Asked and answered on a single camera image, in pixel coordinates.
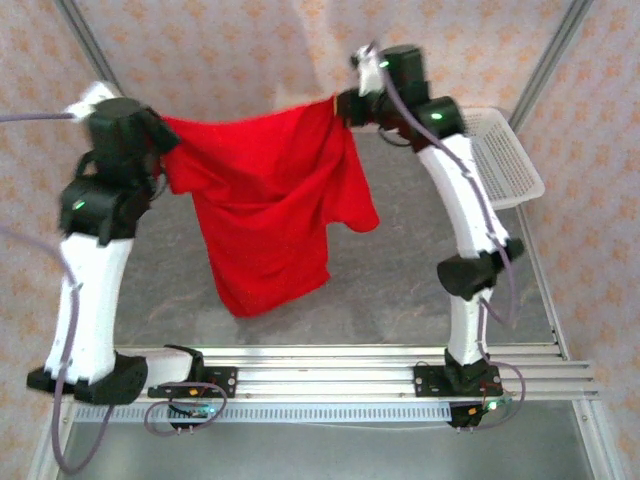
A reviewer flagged red t-shirt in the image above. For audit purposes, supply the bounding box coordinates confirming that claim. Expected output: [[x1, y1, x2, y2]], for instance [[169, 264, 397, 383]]
[[159, 97, 381, 319]]

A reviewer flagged white plastic mesh basket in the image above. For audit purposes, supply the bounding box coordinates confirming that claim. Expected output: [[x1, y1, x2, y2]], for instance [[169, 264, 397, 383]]
[[459, 107, 546, 211]]

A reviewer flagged small controller circuit board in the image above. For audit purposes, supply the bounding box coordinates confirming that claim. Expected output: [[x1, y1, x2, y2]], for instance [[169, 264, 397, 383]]
[[467, 397, 516, 416], [167, 403, 216, 420]]

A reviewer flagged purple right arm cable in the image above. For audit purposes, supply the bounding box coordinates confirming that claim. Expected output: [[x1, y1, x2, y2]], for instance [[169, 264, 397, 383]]
[[377, 59, 529, 434]]

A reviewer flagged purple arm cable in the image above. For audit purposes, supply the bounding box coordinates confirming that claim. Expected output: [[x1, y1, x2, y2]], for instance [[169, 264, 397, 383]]
[[0, 112, 229, 476], [377, 59, 529, 434]]

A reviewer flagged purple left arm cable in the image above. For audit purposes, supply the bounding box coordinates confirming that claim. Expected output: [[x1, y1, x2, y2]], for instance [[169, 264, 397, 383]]
[[0, 112, 229, 476]]

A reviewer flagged aluminium frame post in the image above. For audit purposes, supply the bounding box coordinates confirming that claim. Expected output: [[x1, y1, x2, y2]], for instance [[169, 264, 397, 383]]
[[508, 0, 596, 132], [52, 0, 124, 99]]

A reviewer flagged aluminium base rail beam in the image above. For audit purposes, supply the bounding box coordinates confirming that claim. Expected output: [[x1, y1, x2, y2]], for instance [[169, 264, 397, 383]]
[[52, 344, 601, 401]]

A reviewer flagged aluminium table edge rail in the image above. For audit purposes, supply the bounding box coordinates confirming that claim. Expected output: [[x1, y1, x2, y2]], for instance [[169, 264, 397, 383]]
[[519, 207, 571, 364]]

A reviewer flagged white slotted cable duct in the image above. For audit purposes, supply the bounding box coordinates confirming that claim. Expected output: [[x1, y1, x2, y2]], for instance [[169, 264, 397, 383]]
[[73, 403, 454, 425]]

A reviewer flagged aluminium lower frame rail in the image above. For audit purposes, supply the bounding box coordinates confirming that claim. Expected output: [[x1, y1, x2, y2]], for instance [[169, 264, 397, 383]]
[[574, 399, 626, 480], [27, 399, 76, 480]]

